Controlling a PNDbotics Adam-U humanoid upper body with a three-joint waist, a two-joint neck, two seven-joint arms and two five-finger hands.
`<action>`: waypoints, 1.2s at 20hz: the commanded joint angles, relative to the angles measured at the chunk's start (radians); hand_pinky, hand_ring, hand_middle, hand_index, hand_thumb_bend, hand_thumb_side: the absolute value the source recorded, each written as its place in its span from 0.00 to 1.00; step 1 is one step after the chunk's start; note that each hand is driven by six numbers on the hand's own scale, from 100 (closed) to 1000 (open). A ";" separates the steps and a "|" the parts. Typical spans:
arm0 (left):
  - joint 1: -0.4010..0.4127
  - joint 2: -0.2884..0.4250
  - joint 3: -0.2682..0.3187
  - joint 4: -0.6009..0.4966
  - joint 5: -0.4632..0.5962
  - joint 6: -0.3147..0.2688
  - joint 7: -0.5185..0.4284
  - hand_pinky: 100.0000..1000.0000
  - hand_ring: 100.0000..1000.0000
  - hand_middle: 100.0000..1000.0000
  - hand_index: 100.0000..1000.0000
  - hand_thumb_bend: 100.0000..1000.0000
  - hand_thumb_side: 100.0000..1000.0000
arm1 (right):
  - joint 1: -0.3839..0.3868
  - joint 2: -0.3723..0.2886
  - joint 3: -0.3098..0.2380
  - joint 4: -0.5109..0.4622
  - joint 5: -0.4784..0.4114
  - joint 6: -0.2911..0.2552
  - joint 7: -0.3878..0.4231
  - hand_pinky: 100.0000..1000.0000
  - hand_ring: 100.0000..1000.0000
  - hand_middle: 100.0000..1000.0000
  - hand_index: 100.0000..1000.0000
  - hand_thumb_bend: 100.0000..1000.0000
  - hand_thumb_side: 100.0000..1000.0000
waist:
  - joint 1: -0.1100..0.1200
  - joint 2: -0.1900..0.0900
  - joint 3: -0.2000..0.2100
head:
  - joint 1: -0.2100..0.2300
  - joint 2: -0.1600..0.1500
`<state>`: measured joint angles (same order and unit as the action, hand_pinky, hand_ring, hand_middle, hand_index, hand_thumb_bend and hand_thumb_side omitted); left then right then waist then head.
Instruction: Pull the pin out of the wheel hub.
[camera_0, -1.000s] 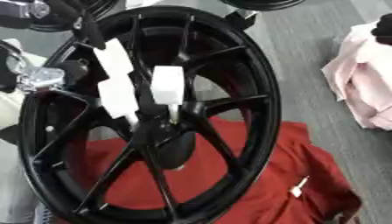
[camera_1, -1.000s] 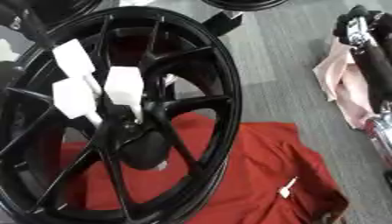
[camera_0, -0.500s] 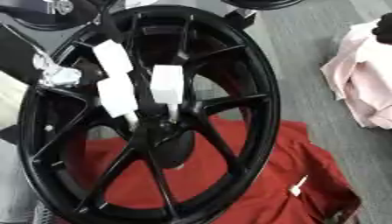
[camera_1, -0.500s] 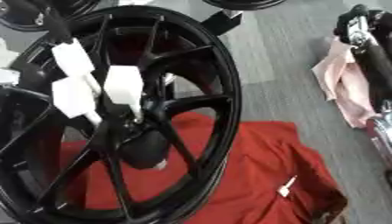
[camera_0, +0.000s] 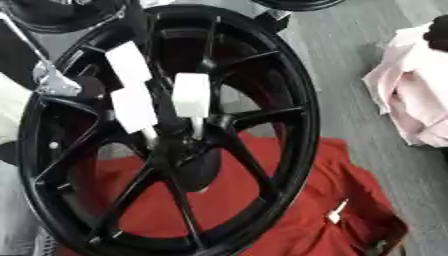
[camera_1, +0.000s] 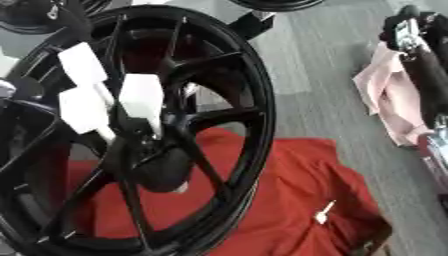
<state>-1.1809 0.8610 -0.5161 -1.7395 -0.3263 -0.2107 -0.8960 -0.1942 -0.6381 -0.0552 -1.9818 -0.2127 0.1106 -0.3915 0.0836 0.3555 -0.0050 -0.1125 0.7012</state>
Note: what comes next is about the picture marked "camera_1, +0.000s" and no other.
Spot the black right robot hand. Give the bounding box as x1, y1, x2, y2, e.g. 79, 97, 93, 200
378, 4, 448, 128

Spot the black round wheel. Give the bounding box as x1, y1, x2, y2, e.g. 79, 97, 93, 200
225, 0, 328, 13
0, 0, 93, 36

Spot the black spoked wheel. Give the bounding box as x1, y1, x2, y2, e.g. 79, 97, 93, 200
0, 4, 279, 256

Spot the black wheel stand block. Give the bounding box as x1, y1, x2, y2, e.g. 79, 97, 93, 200
225, 10, 277, 42

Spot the pink cloth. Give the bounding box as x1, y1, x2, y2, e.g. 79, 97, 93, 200
350, 41, 436, 148

